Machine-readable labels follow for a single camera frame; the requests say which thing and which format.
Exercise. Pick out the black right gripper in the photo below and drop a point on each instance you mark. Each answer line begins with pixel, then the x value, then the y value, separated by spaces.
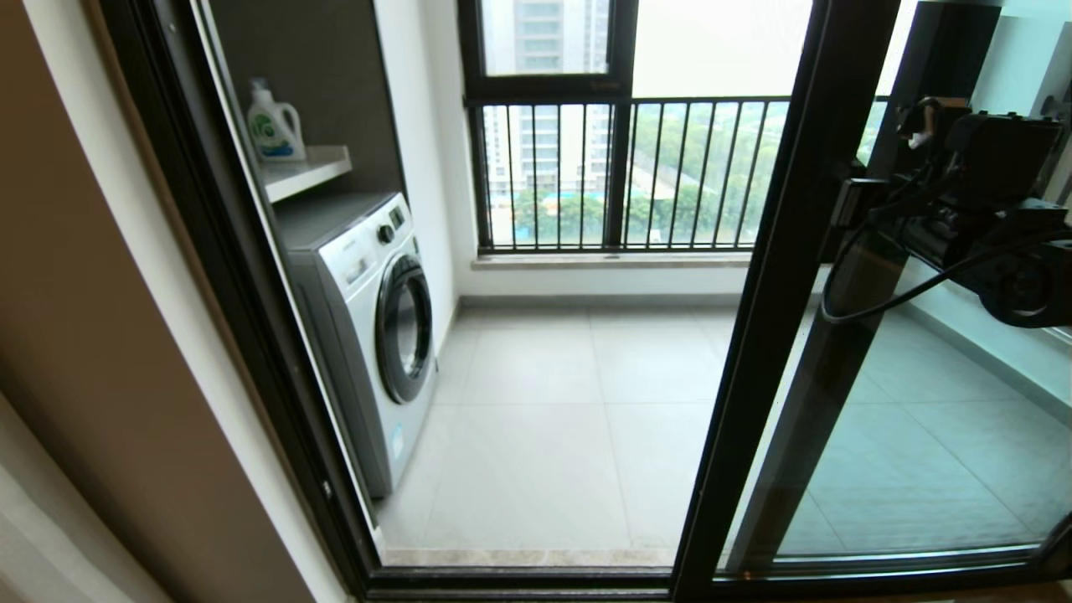
pixel 942 234

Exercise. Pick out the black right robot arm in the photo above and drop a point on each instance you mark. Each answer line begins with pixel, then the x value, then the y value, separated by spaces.
pixel 1034 285

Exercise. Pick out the grey stone window sill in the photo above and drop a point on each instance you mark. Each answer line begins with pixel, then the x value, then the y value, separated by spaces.
pixel 988 322
pixel 620 260

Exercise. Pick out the black framed fixed glass panel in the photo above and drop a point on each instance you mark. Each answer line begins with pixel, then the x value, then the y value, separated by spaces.
pixel 946 50

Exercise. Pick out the black metal balcony railing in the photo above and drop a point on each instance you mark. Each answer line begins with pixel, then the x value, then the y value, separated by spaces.
pixel 712 102

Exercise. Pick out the white front-load washing machine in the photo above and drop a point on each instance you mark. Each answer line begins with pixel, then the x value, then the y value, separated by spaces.
pixel 364 352

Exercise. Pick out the white laundry detergent bottle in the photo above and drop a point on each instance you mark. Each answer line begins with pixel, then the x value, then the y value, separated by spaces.
pixel 276 132

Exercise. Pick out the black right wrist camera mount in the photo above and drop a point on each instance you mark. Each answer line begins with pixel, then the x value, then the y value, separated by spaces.
pixel 1005 155

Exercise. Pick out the black window frame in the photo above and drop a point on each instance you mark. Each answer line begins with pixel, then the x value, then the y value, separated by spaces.
pixel 544 84

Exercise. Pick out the white wall shelf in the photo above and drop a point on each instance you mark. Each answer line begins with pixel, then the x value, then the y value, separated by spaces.
pixel 308 170

